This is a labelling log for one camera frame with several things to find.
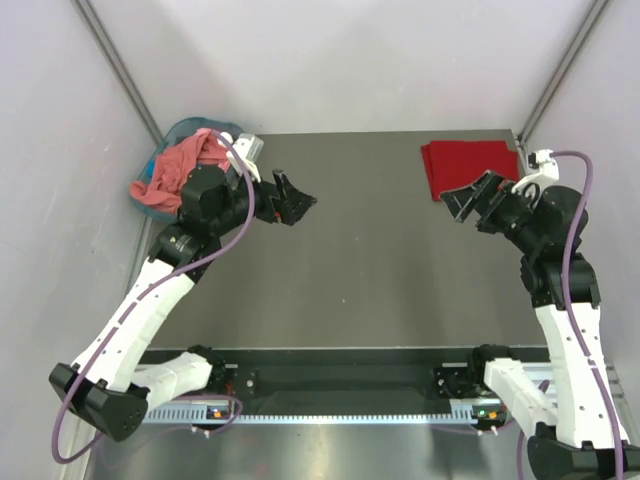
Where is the right aluminium corner post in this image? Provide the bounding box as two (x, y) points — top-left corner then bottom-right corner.
(514, 0), (612, 147)

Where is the folded red t-shirt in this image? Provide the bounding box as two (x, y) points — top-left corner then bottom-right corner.
(421, 140), (520, 202)

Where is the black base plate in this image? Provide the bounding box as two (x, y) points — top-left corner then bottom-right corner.
(139, 347), (551, 414)

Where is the salmon pink t-shirt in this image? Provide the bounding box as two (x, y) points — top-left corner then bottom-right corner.
(129, 128), (229, 214)

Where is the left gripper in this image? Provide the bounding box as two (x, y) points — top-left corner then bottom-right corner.
(210, 162), (316, 236)

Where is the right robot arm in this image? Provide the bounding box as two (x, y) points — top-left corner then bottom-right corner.
(441, 171), (639, 479)

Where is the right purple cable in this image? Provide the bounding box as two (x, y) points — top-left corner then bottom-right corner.
(514, 149), (626, 480)

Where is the slotted cable duct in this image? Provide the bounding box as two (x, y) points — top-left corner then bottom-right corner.
(144, 397), (506, 426)

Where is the aluminium corner post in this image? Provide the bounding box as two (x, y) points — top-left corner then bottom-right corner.
(71, 0), (163, 145)
(514, 0), (612, 147)

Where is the purple cable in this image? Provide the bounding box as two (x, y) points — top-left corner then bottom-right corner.
(51, 128), (258, 465)
(514, 149), (626, 480)

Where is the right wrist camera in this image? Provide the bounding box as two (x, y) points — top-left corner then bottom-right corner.
(511, 149), (559, 200)

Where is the left aluminium corner post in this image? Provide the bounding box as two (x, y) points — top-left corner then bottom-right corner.
(71, 0), (163, 145)

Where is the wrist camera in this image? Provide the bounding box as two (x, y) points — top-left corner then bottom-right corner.
(222, 132), (264, 183)
(511, 149), (559, 200)

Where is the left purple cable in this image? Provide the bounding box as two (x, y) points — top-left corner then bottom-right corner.
(51, 128), (258, 465)

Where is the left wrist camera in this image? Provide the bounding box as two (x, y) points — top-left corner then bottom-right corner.
(222, 132), (264, 183)

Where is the teal plastic basket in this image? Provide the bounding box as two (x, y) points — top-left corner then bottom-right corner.
(129, 117), (243, 223)

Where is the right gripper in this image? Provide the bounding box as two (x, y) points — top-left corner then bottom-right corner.
(439, 170), (544, 254)

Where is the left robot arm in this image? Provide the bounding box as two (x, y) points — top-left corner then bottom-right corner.
(49, 166), (316, 442)

